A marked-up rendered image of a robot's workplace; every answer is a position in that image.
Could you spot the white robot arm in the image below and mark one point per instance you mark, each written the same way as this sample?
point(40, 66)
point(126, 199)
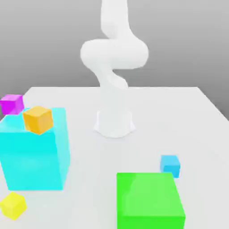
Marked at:
point(114, 53)

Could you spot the small blue cube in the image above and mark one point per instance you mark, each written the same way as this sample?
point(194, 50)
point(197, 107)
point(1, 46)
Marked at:
point(170, 165)

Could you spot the small orange cube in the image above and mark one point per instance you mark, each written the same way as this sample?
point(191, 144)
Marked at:
point(38, 119)

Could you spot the small magenta cube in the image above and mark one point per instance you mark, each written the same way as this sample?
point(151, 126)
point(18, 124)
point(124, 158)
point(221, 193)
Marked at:
point(11, 104)

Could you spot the small yellow cube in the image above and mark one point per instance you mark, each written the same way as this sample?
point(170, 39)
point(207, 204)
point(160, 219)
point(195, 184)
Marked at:
point(13, 205)

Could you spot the large green box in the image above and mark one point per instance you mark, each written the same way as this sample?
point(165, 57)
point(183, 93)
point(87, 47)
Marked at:
point(152, 198)

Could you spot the large cyan box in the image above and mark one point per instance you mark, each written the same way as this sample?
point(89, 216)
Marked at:
point(30, 161)

